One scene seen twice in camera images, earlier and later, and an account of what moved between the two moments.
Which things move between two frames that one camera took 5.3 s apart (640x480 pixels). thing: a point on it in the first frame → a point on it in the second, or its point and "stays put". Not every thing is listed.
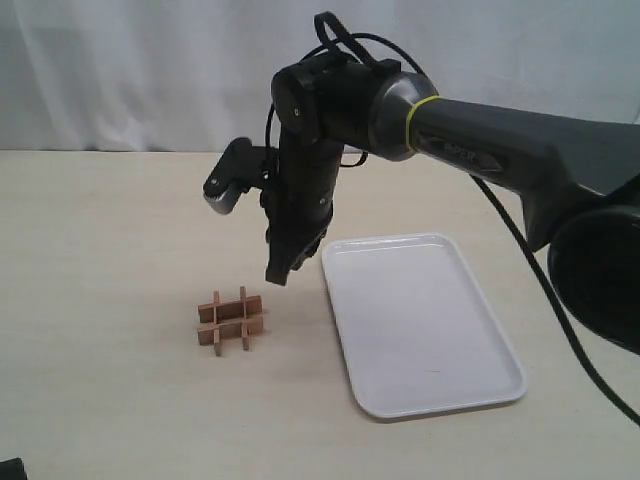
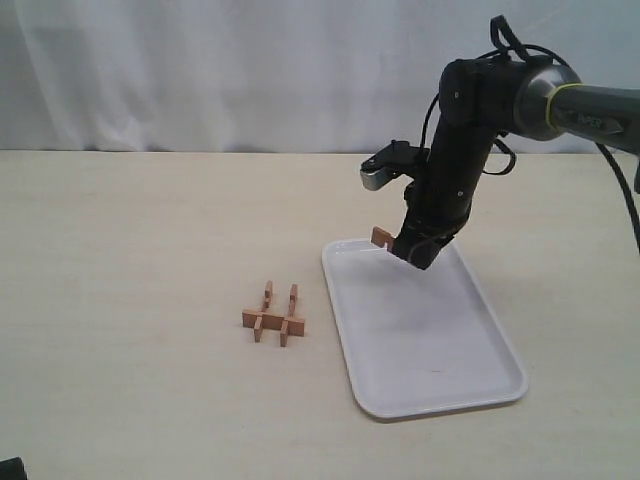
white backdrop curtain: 189,75 stays put
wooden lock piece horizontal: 230,311 → 381,237
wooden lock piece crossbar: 217,345 → 258,321
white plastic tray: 419,331 stays put
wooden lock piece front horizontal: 230,330 → 296,326
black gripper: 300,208 → 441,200
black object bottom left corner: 13,469 stays put
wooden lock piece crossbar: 243,318 → 284,325
